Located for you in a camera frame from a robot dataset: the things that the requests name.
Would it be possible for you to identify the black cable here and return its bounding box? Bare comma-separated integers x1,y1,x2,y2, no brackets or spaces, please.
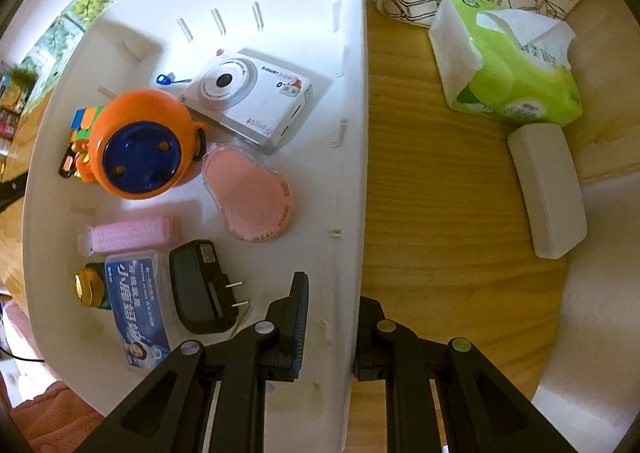
0,348,47,364

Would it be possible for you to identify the white plastic storage bin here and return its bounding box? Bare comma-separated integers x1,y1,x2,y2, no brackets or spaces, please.
21,0,369,453

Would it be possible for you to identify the black plug adapter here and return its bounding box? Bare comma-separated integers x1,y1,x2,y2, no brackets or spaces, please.
168,239,250,335

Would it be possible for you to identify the white glasses case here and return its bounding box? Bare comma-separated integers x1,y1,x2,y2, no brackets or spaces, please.
506,123,588,261

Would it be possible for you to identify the grape printed paper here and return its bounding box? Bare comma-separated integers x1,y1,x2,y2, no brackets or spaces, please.
67,0,127,30
25,15,84,80

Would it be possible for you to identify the pink hair roller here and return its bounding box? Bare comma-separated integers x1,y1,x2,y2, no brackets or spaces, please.
79,214,180,254

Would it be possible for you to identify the clear box with blue label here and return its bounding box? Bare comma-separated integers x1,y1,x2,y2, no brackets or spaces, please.
104,249,181,374

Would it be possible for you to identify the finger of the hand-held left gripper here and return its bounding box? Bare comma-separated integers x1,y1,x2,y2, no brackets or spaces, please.
0,173,28,208

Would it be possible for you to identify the green bottle with gold cap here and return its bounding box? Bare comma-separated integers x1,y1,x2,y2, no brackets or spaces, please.
75,263,114,309

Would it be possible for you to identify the pink correction tape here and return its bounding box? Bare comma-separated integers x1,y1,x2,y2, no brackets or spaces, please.
201,143,294,245

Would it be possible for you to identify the red can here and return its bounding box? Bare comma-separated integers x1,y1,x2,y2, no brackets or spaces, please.
0,110,21,140

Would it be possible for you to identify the orange round toy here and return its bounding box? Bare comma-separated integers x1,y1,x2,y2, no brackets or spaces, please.
59,89,209,202

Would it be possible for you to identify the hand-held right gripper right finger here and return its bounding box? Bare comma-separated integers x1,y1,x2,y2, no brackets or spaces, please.
353,297,571,453

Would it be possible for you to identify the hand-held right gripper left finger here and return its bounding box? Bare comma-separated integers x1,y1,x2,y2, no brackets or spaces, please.
75,272,310,453

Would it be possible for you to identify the person's pink clothing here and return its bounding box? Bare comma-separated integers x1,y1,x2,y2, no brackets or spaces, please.
0,303,107,453

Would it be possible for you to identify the yellow snack pouch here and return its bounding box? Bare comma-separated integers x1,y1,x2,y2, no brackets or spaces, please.
0,65,39,110

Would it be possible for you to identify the colourful puzzle cube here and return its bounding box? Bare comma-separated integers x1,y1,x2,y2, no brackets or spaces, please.
69,104,108,180

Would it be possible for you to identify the white compact camera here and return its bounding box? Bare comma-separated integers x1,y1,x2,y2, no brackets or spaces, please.
156,47,314,156

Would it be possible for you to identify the green tissue pack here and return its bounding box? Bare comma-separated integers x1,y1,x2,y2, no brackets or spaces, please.
428,0,584,128

